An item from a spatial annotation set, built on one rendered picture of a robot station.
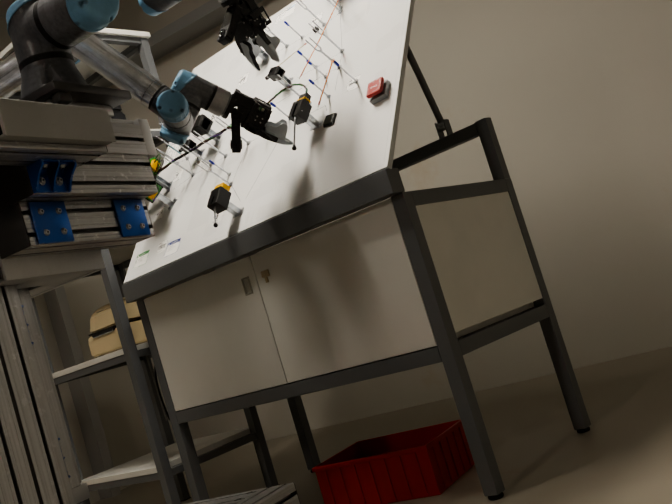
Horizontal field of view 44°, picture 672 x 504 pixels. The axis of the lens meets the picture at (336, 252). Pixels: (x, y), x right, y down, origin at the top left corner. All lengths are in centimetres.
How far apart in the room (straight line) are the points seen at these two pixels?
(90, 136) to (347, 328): 95
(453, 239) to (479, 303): 19
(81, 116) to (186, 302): 118
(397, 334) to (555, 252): 188
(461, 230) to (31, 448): 122
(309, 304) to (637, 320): 194
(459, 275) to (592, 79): 189
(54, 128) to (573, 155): 275
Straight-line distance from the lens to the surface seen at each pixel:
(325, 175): 226
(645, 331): 391
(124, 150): 190
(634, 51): 390
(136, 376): 291
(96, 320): 315
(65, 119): 163
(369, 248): 217
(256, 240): 238
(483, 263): 232
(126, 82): 217
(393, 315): 216
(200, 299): 266
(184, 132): 226
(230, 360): 261
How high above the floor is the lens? 54
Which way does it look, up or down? 4 degrees up
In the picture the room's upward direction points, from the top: 17 degrees counter-clockwise
